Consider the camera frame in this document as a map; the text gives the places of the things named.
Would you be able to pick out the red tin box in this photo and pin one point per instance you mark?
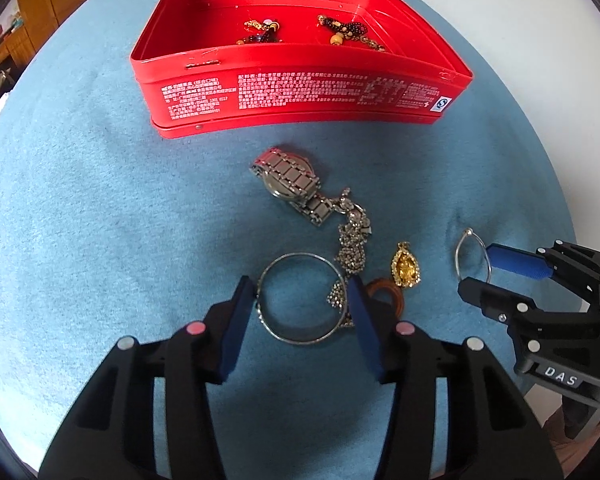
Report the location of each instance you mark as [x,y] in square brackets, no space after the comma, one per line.
[210,65]

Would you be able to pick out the wooden desk with shelves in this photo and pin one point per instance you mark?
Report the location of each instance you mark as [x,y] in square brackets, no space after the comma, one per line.
[16,48]

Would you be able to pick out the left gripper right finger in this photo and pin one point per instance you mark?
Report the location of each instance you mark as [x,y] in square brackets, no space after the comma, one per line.
[492,432]

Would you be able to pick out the small silver bangle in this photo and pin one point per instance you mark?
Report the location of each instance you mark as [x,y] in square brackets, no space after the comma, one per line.
[470,256]

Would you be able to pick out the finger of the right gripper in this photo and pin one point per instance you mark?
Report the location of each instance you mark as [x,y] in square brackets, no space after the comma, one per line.
[519,262]
[499,304]

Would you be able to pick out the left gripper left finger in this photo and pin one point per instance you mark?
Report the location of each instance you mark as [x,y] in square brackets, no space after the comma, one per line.
[109,431]

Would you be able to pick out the large silver bangle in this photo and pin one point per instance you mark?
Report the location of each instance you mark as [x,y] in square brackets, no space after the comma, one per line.
[302,299]

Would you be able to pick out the silver metal wristwatch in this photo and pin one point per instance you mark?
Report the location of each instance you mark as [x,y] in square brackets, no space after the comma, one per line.
[291,178]

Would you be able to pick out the gold pendant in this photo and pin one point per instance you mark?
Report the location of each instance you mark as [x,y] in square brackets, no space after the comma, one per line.
[404,267]

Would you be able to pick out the blue table cloth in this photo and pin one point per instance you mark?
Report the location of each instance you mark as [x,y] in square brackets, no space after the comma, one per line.
[107,229]

